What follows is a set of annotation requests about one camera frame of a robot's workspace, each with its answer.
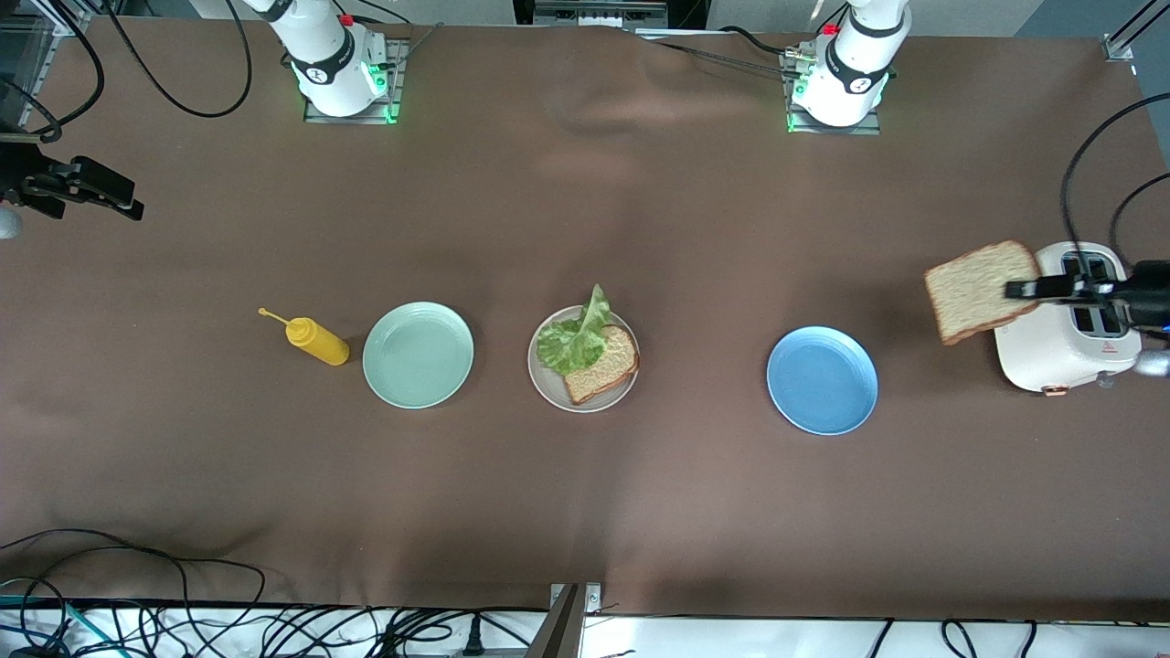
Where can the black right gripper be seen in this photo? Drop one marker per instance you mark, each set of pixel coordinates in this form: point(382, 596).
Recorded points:
point(18, 175)

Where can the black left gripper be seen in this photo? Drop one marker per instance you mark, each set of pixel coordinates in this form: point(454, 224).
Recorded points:
point(1147, 295)

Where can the brown bread slice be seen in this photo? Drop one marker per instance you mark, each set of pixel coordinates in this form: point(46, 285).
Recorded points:
point(608, 366)
point(973, 292)

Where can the yellow squeeze bottle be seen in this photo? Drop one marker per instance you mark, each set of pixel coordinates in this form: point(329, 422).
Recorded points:
point(315, 340)

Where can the green lettuce leaf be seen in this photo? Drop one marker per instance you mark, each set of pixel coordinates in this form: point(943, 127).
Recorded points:
point(571, 343)

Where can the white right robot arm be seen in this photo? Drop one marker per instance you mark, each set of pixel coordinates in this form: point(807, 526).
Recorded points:
point(324, 55)

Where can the blue plate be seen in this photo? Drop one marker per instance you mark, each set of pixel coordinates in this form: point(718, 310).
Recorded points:
point(823, 380)

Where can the green plate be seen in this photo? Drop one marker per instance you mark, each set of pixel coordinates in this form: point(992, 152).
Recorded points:
point(418, 355)

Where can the beige plate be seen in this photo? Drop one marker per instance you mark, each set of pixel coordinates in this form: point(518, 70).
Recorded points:
point(548, 384)

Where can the white toaster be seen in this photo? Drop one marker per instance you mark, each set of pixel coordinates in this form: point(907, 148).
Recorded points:
point(1051, 356)

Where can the brown tablecloth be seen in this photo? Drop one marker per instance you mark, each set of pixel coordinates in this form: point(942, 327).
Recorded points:
point(585, 503)

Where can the black box device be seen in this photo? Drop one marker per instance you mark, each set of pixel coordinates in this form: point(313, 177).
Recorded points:
point(548, 11)

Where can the black power plug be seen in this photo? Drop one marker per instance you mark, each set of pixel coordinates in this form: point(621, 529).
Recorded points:
point(473, 638)

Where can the aluminium frame rail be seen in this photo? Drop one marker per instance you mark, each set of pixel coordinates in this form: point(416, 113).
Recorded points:
point(69, 20)
point(1120, 46)

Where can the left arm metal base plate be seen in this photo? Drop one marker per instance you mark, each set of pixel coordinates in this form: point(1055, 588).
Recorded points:
point(832, 130)

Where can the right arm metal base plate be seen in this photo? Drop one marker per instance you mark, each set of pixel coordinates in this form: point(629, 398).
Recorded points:
point(347, 119)

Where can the aluminium frame post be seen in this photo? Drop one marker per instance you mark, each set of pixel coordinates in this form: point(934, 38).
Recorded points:
point(562, 631)

